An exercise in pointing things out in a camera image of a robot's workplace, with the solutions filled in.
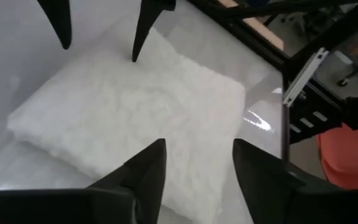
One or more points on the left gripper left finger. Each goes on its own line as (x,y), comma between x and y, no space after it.
(73,208)

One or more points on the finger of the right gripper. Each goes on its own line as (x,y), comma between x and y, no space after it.
(61,18)
(149,15)

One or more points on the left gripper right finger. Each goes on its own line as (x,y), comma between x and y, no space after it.
(275,202)

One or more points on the white garment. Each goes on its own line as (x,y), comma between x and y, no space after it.
(120,109)

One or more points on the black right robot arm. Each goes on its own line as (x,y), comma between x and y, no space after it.
(315,124)

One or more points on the red flat object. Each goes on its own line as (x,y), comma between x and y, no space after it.
(346,155)

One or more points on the black aluminium table frame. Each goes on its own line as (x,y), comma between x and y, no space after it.
(259,43)

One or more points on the silver aluminium mounting rail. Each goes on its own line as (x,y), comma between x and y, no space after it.
(303,77)

